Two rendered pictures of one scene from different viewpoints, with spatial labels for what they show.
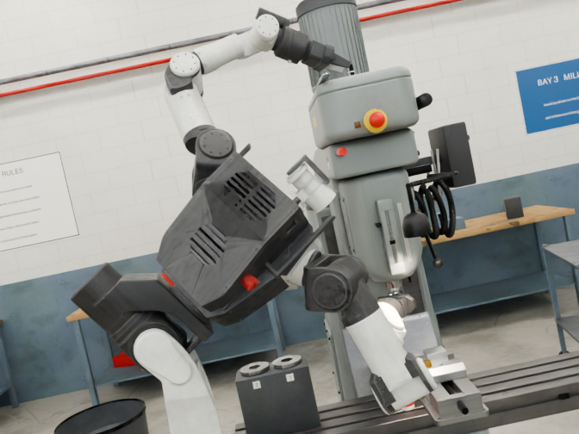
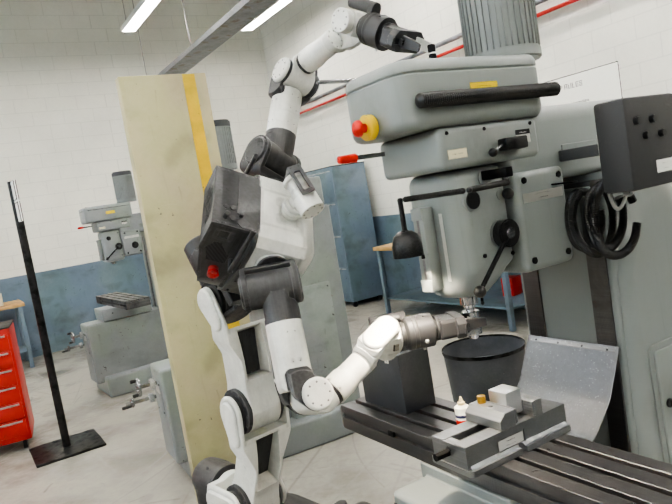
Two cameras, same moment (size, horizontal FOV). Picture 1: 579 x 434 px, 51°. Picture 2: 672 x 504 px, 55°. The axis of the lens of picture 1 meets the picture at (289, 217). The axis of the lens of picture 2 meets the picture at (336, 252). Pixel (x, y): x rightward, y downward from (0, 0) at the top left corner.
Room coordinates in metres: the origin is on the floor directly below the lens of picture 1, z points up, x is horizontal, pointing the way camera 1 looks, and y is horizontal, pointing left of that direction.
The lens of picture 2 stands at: (0.67, -1.52, 1.62)
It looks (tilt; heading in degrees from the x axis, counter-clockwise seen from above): 5 degrees down; 60
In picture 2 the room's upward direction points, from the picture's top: 9 degrees counter-clockwise
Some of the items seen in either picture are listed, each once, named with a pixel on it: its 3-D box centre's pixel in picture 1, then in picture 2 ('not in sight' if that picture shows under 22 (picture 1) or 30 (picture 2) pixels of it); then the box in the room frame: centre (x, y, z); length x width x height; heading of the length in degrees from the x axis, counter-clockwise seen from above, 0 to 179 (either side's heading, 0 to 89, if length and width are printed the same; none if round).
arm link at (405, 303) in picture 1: (389, 311); (438, 328); (1.69, -0.23, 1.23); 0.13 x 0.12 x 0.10; 66
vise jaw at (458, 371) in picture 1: (442, 371); (490, 414); (1.72, -0.34, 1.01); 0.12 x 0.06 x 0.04; 90
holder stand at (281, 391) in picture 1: (277, 394); (394, 372); (1.79, 0.15, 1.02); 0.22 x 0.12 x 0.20; 92
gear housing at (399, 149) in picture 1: (365, 155); (459, 149); (1.82, -0.26, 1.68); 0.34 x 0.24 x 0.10; 0
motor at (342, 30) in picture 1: (333, 48); (495, 4); (2.03, -0.26, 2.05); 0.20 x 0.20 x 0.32
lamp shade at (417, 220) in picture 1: (415, 223); (406, 243); (1.56, -0.32, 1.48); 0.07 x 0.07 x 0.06
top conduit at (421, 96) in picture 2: (406, 109); (491, 94); (1.81, -0.41, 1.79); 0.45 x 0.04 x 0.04; 0
